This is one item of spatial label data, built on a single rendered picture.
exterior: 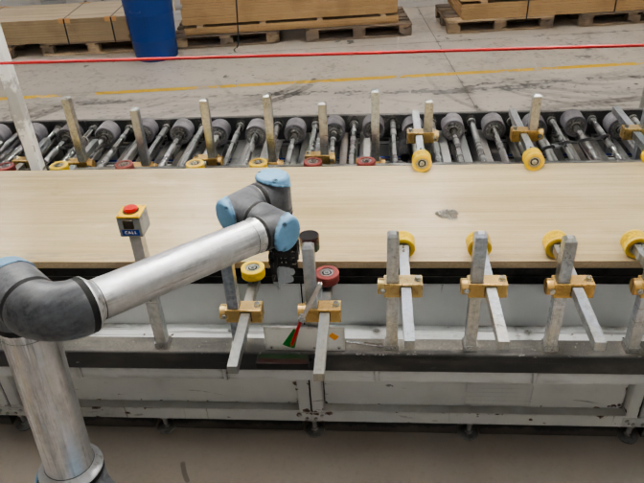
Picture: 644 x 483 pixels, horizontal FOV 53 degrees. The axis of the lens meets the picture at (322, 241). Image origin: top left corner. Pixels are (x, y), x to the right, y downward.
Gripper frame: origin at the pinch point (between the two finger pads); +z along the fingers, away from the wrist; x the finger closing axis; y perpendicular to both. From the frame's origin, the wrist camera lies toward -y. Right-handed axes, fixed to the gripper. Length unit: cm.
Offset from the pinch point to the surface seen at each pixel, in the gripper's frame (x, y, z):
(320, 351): -12.0, 12.9, 14.8
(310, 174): 90, 2, 11
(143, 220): 6.7, -38.5, -18.4
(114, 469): 10, -76, 101
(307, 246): 6.7, 8.9, -9.1
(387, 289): 5.3, 32.5, 5.8
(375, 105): 115, 29, -9
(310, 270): 6.1, 9.3, -0.8
